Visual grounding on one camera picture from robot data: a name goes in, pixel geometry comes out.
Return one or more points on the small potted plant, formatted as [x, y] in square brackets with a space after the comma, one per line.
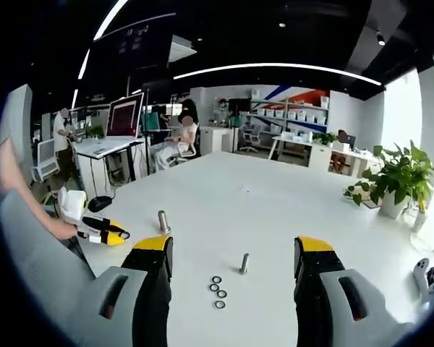
[325, 138]

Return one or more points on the ceiling air conditioner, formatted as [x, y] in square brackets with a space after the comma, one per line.
[182, 48]

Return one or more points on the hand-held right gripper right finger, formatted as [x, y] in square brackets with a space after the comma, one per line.
[365, 314]

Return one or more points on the grey mesh office chair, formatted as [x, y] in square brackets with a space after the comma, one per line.
[40, 260]

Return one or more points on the large potted green plant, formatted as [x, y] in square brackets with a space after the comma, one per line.
[401, 173]

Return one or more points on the large black washer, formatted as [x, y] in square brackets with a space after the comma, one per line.
[127, 235]

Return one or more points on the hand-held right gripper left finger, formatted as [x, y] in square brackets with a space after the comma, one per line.
[105, 307]

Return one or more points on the person's left hand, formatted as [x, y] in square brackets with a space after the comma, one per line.
[65, 229]

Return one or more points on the curved ceiling light strip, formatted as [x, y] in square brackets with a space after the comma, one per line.
[275, 66]

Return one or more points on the white office chair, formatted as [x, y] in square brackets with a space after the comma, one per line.
[45, 160]

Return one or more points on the long white desk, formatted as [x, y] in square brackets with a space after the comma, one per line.
[322, 153]

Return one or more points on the large steel threaded stud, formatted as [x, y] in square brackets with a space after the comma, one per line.
[162, 218]

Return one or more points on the small steel threaded stud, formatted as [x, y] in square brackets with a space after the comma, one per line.
[244, 263]

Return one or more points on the white laptop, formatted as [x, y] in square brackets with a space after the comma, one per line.
[124, 115]

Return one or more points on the white cabinet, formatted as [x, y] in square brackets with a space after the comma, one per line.
[217, 141]

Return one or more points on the black rounded device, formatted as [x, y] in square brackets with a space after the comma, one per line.
[99, 204]

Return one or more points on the teal board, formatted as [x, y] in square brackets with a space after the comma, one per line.
[152, 122]

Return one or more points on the black monitor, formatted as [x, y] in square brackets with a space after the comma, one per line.
[240, 105]

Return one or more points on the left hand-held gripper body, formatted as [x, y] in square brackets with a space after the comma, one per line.
[72, 202]

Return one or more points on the white swivel chair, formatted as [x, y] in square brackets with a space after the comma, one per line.
[186, 152]

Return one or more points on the dark hanging ceiling screen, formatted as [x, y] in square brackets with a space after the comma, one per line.
[137, 39]

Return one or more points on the person's grey shirt sleeve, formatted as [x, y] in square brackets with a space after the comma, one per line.
[3, 141]

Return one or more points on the grey background office chair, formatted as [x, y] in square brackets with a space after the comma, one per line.
[251, 139]

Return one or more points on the straight ceiling light strip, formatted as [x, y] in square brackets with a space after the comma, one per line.
[105, 21]

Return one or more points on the shelf with white bins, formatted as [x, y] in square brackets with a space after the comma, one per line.
[293, 114]

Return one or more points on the small white standing desk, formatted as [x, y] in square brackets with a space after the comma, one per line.
[132, 166]

